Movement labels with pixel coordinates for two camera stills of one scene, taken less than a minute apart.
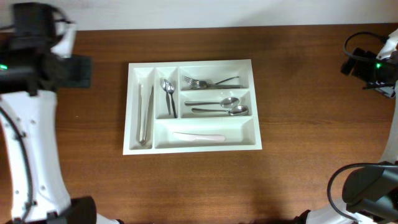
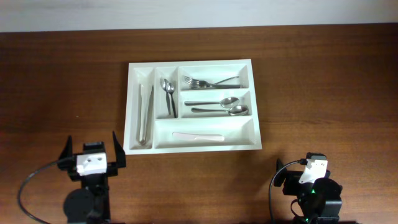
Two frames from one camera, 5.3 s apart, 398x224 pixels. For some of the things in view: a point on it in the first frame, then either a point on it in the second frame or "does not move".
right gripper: [359, 71] -> [291, 180]
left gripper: [84, 72] -> [67, 162]
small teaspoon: [170, 89] does not move
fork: [196, 85] does not move
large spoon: [235, 111] does not move
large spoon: [229, 102] does not move
